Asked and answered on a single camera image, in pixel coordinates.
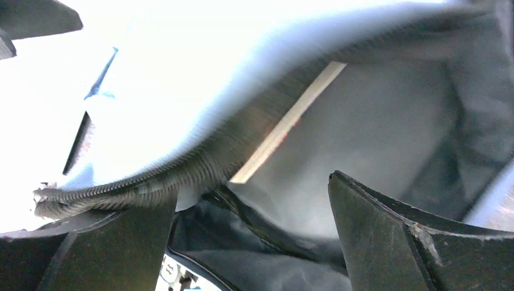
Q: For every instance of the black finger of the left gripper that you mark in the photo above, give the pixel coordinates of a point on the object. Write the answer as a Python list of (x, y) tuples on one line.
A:
[(21, 19)]

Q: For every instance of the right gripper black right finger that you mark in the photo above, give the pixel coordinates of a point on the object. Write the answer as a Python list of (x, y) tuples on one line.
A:
[(389, 245)]

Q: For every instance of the blue grey backpack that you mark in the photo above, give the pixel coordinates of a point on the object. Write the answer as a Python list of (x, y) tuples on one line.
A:
[(422, 113)]

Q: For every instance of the dark Tale of Two Cities book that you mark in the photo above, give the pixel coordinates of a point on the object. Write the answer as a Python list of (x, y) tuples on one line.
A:
[(277, 136)]

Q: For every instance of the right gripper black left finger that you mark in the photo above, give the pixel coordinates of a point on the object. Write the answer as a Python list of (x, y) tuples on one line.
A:
[(94, 250)]

